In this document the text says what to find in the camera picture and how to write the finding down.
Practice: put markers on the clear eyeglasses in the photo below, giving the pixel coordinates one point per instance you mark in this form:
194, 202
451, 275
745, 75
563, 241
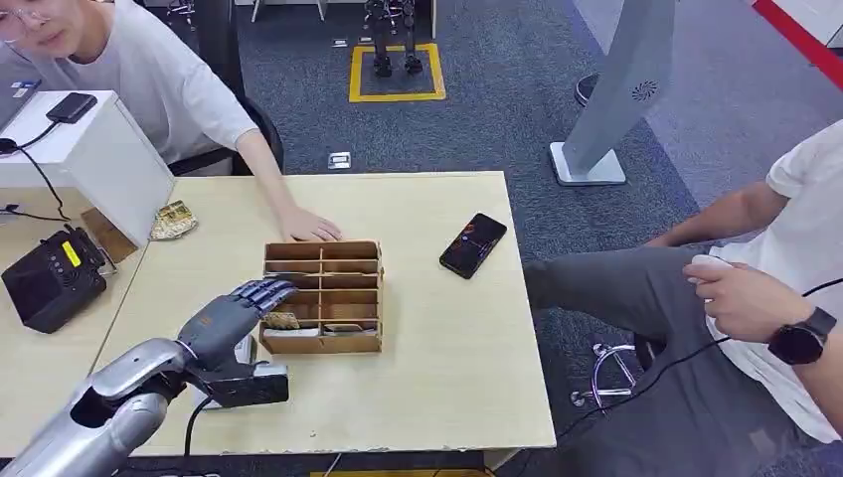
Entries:
13, 23

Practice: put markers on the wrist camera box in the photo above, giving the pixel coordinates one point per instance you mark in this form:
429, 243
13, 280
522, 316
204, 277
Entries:
250, 388

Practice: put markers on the white handheld controller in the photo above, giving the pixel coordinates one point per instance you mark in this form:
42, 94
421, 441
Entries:
708, 260

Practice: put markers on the seated person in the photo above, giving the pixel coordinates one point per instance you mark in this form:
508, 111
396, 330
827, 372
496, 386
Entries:
658, 408

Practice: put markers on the pale card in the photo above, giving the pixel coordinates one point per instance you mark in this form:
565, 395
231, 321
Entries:
290, 332

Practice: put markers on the black power bank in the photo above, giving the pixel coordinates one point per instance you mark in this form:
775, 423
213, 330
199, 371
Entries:
71, 107

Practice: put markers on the wooden card box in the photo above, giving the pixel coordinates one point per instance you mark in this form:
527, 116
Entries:
329, 342

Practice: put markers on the black smartphone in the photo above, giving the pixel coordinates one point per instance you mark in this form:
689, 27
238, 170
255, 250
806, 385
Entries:
473, 245

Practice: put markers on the yellow tape square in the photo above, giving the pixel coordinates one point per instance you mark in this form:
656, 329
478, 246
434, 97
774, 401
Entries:
395, 97

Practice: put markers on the standing black robot legs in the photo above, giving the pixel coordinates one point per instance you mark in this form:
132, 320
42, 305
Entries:
381, 39

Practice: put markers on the black office chair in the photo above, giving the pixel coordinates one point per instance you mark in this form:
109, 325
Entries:
267, 135

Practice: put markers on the brown wooden board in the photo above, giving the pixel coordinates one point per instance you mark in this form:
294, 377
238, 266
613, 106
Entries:
108, 237

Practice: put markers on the black radio device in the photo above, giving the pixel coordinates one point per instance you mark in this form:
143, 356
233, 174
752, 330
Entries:
46, 289

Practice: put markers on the chrome stool base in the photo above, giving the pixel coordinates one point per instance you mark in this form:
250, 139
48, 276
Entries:
602, 378

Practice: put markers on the person's left hand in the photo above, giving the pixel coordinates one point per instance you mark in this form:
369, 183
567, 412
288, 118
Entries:
309, 227

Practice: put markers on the white box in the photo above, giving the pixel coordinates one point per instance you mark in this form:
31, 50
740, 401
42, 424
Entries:
125, 178

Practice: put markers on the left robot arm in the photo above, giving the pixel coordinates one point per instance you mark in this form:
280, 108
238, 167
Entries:
125, 375

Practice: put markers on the silver floor socket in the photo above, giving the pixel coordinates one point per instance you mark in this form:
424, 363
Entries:
339, 160

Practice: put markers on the grey floor stand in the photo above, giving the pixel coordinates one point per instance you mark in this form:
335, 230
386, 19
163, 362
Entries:
619, 85

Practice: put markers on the grey laptop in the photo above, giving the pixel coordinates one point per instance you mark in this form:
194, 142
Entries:
10, 105

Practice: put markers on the black wristwatch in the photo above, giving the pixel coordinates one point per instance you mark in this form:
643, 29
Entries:
797, 339

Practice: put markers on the person across desk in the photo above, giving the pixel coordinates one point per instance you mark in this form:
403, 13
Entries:
151, 79

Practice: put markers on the grey card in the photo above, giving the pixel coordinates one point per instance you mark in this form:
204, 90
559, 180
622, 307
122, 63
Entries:
342, 327

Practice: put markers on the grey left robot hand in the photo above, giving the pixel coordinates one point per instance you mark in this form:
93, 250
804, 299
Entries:
224, 322

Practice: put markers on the seated person's left hand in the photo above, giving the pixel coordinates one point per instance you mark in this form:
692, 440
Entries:
751, 303

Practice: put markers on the dark post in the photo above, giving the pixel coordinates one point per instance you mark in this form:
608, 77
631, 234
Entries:
220, 46

